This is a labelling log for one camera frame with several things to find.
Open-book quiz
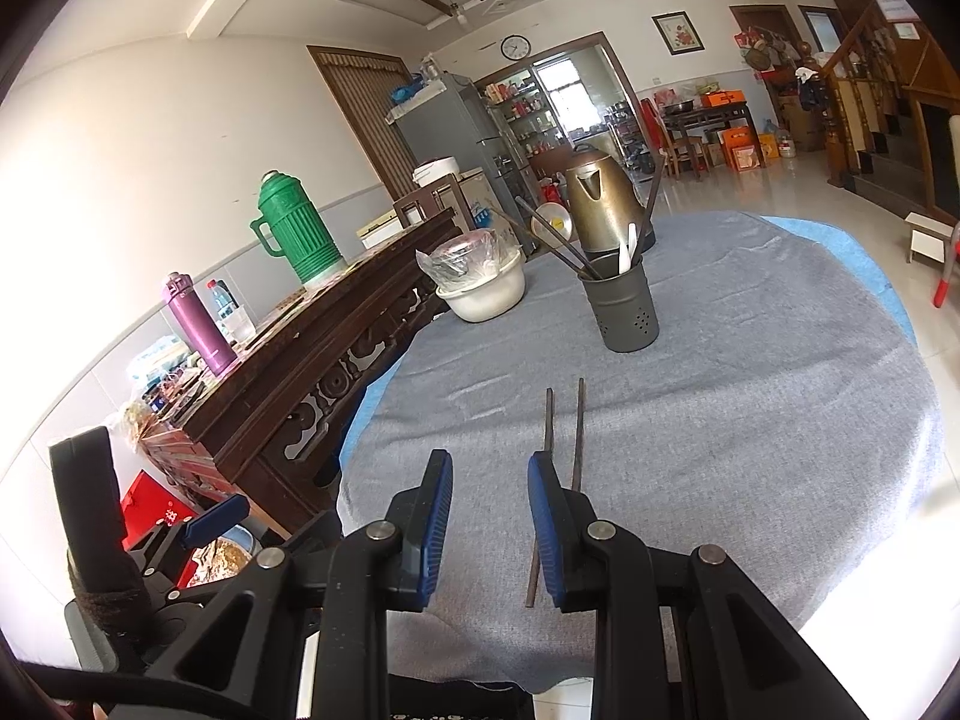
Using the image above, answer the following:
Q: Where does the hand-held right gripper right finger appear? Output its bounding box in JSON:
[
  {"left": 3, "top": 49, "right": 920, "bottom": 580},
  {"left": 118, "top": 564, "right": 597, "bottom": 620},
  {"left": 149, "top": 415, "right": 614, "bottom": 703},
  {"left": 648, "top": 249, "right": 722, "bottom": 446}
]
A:
[{"left": 526, "top": 451, "right": 871, "bottom": 720}]

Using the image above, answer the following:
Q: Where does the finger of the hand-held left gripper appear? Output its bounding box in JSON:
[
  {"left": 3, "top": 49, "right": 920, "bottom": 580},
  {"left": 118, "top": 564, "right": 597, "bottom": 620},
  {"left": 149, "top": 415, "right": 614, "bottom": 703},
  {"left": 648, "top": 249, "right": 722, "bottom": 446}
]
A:
[
  {"left": 124, "top": 495, "right": 250, "bottom": 586},
  {"left": 255, "top": 510, "right": 342, "bottom": 556}
]

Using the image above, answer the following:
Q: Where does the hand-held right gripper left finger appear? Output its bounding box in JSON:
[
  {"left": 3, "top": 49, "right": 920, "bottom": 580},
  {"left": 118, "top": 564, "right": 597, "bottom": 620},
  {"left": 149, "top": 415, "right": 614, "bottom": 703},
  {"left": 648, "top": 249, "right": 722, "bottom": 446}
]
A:
[{"left": 142, "top": 448, "right": 455, "bottom": 720}]

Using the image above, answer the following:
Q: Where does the grey metal utensil holder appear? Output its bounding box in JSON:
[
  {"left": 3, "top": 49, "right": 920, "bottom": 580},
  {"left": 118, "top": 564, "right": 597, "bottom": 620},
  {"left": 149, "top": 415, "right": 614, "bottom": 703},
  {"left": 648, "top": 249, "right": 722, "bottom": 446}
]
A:
[{"left": 576, "top": 251, "right": 661, "bottom": 353}]

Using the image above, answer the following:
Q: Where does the red box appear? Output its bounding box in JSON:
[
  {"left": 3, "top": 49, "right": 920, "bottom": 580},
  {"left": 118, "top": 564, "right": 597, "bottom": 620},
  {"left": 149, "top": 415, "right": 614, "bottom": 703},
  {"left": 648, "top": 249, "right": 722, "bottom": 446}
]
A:
[{"left": 120, "top": 469, "right": 200, "bottom": 548}]

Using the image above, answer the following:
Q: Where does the dark carved wooden sideboard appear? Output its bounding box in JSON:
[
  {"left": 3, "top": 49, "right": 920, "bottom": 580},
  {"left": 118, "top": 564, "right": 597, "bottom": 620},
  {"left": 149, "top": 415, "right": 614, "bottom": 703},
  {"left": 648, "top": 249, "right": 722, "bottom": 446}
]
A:
[{"left": 139, "top": 206, "right": 462, "bottom": 541}]

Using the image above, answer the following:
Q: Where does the purple drink bottle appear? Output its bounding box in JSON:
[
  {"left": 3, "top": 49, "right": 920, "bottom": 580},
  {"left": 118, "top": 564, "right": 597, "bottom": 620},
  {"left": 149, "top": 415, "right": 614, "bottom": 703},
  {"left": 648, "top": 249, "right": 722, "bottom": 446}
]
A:
[{"left": 163, "top": 272, "right": 237, "bottom": 377}]

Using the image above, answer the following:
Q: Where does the white plastic basin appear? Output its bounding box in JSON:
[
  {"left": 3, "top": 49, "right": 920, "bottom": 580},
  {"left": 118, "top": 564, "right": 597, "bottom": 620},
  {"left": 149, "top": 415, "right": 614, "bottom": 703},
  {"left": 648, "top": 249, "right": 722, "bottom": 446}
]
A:
[{"left": 435, "top": 247, "right": 527, "bottom": 323}]

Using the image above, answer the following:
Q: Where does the plastic-wrapped metal bowl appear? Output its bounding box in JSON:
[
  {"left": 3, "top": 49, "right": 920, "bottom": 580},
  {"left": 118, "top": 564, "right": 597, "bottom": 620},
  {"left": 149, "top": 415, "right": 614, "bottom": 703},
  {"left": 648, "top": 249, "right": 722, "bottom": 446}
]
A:
[{"left": 416, "top": 231, "right": 522, "bottom": 290}]

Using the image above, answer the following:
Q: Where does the white round object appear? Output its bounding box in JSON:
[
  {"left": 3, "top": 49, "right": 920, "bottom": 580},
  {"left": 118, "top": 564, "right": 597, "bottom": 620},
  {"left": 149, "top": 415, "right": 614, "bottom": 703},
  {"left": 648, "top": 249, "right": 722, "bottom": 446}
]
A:
[{"left": 531, "top": 202, "right": 575, "bottom": 241}]

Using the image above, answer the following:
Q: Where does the green thermos jug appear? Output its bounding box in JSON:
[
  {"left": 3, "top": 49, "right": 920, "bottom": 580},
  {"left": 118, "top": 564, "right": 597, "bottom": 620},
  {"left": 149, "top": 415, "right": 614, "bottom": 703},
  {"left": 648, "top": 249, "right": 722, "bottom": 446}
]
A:
[{"left": 250, "top": 171, "right": 347, "bottom": 286}]

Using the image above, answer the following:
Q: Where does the dark wooden chair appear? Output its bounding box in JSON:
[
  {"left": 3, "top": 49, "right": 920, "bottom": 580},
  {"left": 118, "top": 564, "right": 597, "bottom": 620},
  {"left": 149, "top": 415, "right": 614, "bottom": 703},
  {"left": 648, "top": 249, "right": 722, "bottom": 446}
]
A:
[{"left": 394, "top": 174, "right": 481, "bottom": 233}]

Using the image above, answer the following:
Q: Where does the bronze electric kettle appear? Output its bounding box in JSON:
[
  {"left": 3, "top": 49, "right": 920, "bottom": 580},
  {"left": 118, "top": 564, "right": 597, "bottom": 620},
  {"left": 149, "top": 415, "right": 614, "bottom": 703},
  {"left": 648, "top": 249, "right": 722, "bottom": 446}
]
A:
[{"left": 562, "top": 144, "right": 657, "bottom": 254}]

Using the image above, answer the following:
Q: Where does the white rice cooker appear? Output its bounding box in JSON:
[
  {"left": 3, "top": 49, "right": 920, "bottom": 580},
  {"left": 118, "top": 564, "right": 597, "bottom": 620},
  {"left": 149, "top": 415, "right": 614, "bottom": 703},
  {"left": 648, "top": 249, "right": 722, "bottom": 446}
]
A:
[{"left": 412, "top": 157, "right": 460, "bottom": 187}]

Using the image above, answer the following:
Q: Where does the grey refrigerator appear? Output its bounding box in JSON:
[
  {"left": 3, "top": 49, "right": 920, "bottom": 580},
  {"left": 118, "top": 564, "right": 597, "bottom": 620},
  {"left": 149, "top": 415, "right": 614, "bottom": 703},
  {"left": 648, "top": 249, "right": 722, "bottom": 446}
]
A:
[{"left": 386, "top": 73, "right": 518, "bottom": 203}]

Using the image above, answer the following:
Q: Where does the kitchen shelf with bottles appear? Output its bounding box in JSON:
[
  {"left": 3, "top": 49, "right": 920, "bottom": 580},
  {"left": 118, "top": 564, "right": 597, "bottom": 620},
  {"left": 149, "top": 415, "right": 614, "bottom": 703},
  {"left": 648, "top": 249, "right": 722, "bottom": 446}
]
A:
[{"left": 484, "top": 79, "right": 563, "bottom": 158}]

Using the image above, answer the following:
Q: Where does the blue under cloth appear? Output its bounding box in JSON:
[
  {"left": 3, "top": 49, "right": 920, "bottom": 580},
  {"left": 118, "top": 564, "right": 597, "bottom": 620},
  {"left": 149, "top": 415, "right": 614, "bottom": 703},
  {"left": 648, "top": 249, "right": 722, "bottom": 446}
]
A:
[{"left": 341, "top": 216, "right": 920, "bottom": 466}]

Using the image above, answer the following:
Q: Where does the brown wooden door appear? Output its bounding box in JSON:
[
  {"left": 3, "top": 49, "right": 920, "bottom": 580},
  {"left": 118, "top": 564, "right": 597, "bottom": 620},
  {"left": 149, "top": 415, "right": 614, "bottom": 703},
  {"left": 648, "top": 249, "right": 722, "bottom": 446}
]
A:
[{"left": 307, "top": 45, "right": 413, "bottom": 200}]

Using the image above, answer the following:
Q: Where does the dark wooden side table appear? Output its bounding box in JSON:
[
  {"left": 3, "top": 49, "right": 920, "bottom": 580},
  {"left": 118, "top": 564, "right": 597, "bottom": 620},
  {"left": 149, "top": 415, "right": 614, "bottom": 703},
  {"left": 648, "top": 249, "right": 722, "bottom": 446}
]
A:
[{"left": 660, "top": 105, "right": 755, "bottom": 166}]

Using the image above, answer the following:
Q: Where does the red child chair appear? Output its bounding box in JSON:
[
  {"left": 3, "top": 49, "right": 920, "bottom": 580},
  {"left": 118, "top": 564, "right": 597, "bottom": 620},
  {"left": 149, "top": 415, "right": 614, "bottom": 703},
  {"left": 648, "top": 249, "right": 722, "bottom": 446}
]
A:
[{"left": 932, "top": 225, "right": 960, "bottom": 308}]

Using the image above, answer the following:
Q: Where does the small white stool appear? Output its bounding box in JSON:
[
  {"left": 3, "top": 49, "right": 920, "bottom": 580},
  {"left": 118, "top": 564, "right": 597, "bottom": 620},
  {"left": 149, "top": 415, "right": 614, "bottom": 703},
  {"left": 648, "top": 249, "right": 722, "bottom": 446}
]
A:
[{"left": 904, "top": 211, "right": 957, "bottom": 265}]

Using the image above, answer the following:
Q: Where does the framed flower picture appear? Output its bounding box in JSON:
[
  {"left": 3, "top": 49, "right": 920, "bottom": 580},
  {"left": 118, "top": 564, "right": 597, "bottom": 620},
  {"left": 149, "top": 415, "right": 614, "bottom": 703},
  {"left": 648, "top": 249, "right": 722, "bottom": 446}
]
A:
[{"left": 651, "top": 11, "right": 706, "bottom": 56}]

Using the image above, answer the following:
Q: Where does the wooden staircase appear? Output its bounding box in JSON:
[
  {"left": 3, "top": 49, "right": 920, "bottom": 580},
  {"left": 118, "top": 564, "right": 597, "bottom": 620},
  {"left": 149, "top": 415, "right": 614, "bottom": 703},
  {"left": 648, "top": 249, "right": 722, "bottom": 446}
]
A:
[{"left": 821, "top": 0, "right": 960, "bottom": 226}]

